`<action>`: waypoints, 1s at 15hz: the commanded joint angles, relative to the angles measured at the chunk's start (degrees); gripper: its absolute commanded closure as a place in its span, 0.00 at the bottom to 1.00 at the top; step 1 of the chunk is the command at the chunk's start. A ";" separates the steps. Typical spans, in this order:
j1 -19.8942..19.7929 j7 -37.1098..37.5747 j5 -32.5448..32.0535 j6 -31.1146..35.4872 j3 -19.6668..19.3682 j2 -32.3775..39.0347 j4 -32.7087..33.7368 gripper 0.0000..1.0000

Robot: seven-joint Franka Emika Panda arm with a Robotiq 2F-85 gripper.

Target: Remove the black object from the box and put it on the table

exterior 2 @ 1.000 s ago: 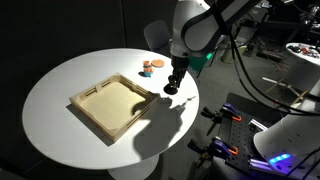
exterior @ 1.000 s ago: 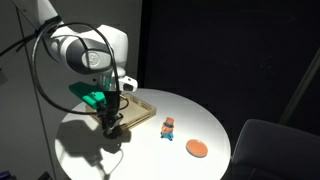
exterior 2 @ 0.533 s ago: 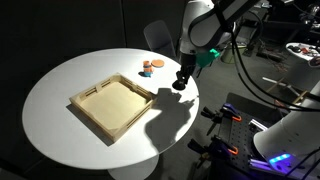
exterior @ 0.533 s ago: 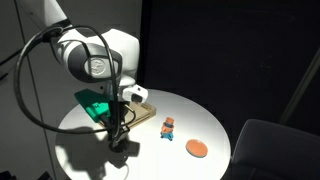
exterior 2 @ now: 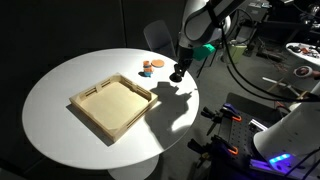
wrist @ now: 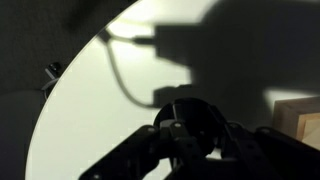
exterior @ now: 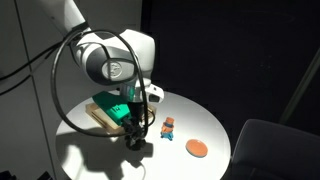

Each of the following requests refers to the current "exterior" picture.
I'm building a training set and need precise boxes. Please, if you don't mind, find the wooden slatted tray box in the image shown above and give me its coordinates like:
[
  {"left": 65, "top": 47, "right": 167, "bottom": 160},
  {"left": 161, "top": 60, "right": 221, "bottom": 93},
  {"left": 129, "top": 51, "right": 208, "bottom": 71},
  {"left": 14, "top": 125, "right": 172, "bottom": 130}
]
[{"left": 84, "top": 101, "right": 158, "bottom": 134}]

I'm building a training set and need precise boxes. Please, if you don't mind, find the orange plate with blue rim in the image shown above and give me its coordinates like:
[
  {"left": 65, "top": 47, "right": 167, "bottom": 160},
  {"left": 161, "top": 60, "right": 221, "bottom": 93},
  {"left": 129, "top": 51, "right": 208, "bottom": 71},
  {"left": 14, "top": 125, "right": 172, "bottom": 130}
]
[{"left": 185, "top": 138, "right": 209, "bottom": 158}]

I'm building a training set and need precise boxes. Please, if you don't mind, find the grey chair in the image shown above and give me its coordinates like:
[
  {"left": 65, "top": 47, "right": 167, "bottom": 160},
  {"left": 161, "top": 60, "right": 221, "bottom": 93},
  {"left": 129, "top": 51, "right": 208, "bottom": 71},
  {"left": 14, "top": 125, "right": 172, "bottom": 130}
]
[{"left": 229, "top": 119, "right": 320, "bottom": 180}]

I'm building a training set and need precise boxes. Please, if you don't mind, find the black cable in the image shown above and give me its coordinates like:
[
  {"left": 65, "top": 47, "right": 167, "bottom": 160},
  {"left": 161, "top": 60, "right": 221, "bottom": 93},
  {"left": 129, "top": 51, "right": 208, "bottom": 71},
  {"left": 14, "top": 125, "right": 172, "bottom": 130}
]
[{"left": 0, "top": 29, "right": 150, "bottom": 138}]

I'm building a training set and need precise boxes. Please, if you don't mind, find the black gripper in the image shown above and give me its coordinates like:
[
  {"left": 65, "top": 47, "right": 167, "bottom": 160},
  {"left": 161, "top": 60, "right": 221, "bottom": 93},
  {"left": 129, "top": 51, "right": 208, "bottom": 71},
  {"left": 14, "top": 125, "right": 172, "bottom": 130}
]
[{"left": 121, "top": 102, "right": 148, "bottom": 149}]

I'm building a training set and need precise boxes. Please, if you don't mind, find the orange and blue toy figure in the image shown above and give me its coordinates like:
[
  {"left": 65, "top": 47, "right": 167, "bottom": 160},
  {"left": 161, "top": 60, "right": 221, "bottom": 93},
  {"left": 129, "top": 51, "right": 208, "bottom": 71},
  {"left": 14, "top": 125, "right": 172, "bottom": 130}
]
[{"left": 160, "top": 116, "right": 176, "bottom": 142}]

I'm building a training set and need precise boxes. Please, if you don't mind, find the grey diagonal pole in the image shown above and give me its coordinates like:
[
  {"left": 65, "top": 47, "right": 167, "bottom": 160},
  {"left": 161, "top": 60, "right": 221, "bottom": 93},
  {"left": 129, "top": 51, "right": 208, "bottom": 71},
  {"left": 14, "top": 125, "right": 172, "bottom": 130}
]
[{"left": 279, "top": 46, "right": 320, "bottom": 126}]

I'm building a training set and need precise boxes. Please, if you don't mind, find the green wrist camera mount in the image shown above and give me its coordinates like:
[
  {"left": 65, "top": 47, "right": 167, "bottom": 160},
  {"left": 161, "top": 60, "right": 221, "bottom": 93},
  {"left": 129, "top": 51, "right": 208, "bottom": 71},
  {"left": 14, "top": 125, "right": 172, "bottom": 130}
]
[{"left": 92, "top": 91, "right": 133, "bottom": 126}]

